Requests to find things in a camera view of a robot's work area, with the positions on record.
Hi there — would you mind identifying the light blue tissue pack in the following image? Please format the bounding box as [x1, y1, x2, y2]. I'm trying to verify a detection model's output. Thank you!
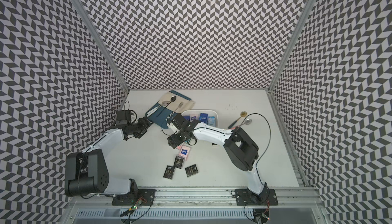
[207, 116, 216, 127]

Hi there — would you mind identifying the pink handled spoon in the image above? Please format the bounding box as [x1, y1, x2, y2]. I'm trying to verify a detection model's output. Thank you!
[232, 119, 252, 130]

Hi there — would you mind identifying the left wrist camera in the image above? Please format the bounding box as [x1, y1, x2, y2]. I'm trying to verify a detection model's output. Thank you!
[115, 110, 137, 125]

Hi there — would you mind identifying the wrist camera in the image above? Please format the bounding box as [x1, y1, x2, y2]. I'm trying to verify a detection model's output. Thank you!
[115, 110, 137, 125]
[168, 114, 201, 134]

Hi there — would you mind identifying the teal serving tray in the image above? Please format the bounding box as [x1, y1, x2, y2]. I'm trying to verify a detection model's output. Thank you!
[145, 102, 177, 130]

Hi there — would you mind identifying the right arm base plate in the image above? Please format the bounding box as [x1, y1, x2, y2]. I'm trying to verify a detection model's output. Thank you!
[234, 187, 278, 206]

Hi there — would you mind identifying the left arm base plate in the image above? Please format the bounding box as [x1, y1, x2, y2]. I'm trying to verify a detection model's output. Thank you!
[112, 188, 156, 206]

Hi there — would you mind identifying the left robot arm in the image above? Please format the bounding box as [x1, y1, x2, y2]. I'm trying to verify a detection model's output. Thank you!
[64, 117, 152, 197]

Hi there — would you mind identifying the patterned handle fork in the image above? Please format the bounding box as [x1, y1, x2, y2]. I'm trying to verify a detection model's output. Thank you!
[173, 101, 184, 113]

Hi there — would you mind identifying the black metal spoon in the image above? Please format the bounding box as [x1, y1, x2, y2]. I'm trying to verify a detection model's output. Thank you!
[156, 95, 177, 117]

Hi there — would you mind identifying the aluminium front rail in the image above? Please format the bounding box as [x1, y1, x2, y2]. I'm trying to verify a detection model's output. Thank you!
[66, 187, 324, 209]

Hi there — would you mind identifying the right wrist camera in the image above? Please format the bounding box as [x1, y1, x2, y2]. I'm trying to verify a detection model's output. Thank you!
[168, 114, 201, 134]

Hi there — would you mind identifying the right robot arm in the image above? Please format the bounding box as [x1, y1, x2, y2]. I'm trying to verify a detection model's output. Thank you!
[167, 121, 267, 204]

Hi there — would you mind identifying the white handled spoon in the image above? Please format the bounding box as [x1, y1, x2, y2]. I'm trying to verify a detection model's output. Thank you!
[146, 101, 170, 117]

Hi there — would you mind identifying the white storage box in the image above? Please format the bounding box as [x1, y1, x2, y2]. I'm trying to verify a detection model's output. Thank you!
[182, 110, 218, 127]

